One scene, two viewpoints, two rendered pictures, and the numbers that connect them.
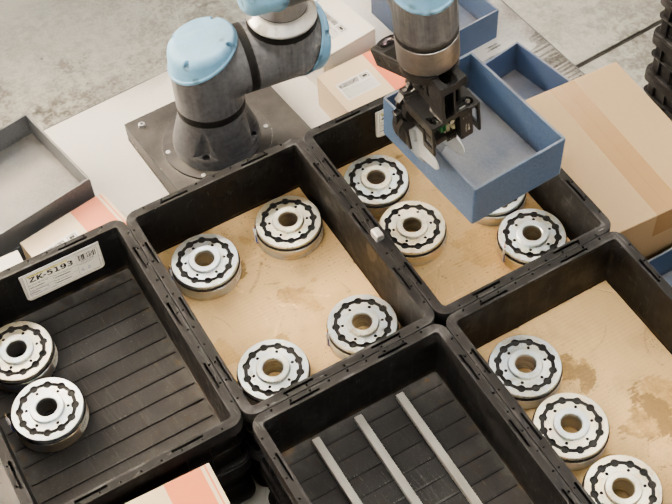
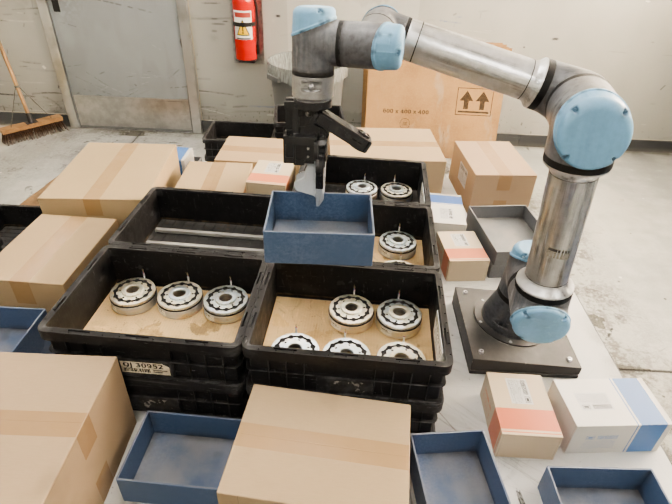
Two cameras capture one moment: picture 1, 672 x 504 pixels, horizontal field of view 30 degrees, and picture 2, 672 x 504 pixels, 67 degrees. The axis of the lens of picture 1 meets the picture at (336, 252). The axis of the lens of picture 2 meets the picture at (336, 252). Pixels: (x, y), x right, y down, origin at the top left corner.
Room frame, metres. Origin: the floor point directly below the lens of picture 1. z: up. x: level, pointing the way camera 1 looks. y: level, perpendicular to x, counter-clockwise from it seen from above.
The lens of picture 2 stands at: (1.56, -0.90, 1.63)
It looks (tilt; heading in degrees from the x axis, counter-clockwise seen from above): 35 degrees down; 120
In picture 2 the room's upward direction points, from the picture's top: 2 degrees clockwise
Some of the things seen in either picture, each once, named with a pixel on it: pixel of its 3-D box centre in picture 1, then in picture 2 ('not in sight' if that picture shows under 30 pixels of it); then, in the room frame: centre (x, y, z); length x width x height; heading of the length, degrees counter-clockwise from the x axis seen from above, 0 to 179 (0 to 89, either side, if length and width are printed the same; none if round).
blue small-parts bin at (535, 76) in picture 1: (505, 104); (458, 489); (1.51, -0.32, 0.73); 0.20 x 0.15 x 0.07; 126
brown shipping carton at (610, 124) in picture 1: (606, 177); (321, 471); (1.29, -0.45, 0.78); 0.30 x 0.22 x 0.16; 24
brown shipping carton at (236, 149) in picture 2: not in sight; (263, 169); (0.44, 0.46, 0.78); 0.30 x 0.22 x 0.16; 28
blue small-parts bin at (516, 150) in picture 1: (471, 135); (320, 226); (1.12, -0.19, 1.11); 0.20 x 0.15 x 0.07; 31
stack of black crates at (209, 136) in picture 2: not in sight; (243, 157); (-0.37, 1.27, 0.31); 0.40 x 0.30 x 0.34; 30
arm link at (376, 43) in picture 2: not in sight; (372, 43); (1.14, -0.07, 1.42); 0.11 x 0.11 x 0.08; 20
